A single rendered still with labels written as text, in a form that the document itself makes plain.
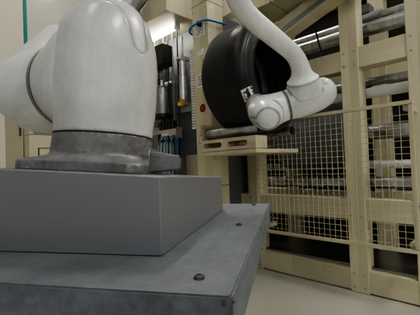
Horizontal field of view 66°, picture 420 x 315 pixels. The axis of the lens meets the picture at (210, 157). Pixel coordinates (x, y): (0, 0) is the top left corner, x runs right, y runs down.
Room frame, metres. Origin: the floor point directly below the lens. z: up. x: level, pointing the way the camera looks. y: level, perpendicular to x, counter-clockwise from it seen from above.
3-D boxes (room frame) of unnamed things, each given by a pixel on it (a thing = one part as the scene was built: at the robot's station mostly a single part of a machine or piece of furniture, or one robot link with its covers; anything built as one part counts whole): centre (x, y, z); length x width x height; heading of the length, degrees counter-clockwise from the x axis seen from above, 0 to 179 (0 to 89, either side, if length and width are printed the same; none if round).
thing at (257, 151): (1.69, -0.21, 0.80); 0.37 x 0.36 x 0.02; 135
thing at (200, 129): (1.81, -0.08, 0.90); 0.40 x 0.03 x 0.10; 135
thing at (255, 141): (1.59, -0.11, 0.83); 0.36 x 0.09 x 0.06; 45
